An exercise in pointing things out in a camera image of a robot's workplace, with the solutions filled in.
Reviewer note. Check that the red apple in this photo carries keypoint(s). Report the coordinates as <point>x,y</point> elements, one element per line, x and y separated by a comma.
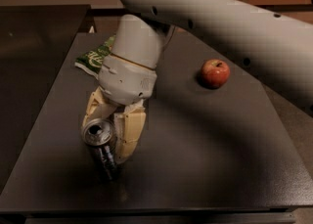
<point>214,73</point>

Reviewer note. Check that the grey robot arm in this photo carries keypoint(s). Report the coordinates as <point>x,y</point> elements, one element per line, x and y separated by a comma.
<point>279,49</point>

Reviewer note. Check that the silver redbull can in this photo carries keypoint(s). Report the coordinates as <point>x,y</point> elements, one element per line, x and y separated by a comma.
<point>99,136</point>

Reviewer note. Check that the green chip bag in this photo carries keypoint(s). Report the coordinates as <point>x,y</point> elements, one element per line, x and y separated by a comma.
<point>91,61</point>

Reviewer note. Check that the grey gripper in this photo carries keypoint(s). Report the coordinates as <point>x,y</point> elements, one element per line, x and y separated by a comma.
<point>126,80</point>

